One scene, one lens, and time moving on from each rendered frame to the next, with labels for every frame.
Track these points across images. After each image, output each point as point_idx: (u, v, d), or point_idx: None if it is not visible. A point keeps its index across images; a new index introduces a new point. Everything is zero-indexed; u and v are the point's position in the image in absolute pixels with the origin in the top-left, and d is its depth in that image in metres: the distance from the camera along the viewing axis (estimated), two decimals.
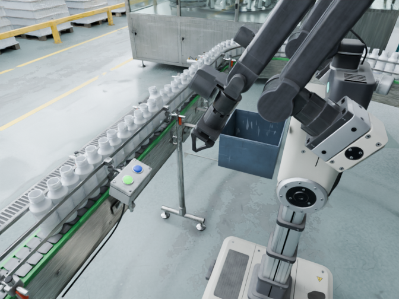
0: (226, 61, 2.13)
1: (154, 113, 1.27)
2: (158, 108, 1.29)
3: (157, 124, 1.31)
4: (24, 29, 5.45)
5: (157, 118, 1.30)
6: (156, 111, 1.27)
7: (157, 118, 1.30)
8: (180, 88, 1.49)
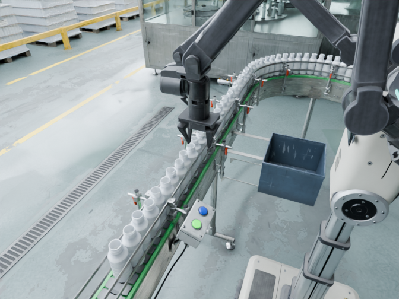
0: (255, 80, 2.14)
1: (203, 145, 1.28)
2: (206, 139, 1.29)
3: (204, 154, 1.32)
4: (35, 37, 5.46)
5: (205, 149, 1.30)
6: (205, 142, 1.28)
7: (205, 149, 1.30)
8: (221, 114, 1.50)
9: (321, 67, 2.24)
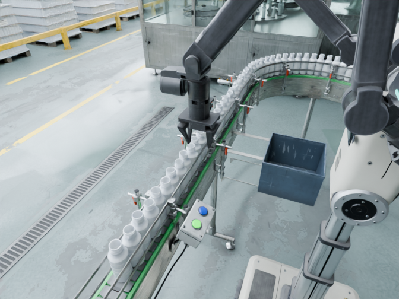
0: (255, 80, 2.14)
1: (203, 145, 1.28)
2: (206, 139, 1.29)
3: (204, 154, 1.32)
4: (35, 37, 5.46)
5: (205, 149, 1.30)
6: (205, 142, 1.28)
7: (205, 149, 1.30)
8: (221, 114, 1.50)
9: (321, 67, 2.24)
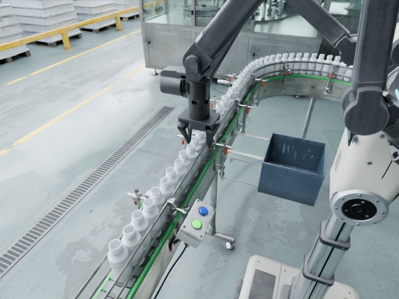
0: (255, 80, 2.14)
1: (203, 145, 1.28)
2: (205, 139, 1.29)
3: (204, 153, 1.32)
4: (35, 37, 5.46)
5: (205, 149, 1.31)
6: (205, 142, 1.28)
7: (205, 148, 1.30)
8: (221, 114, 1.50)
9: (321, 67, 2.24)
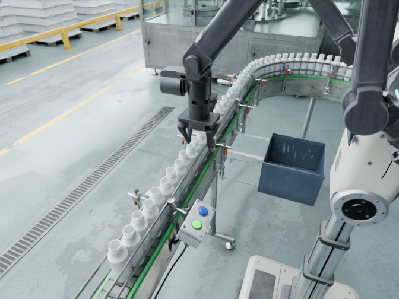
0: (255, 80, 2.14)
1: (203, 145, 1.28)
2: (206, 139, 1.29)
3: (204, 155, 1.32)
4: (35, 37, 5.46)
5: (205, 150, 1.30)
6: (205, 143, 1.28)
7: (205, 149, 1.30)
8: (221, 114, 1.50)
9: (321, 67, 2.24)
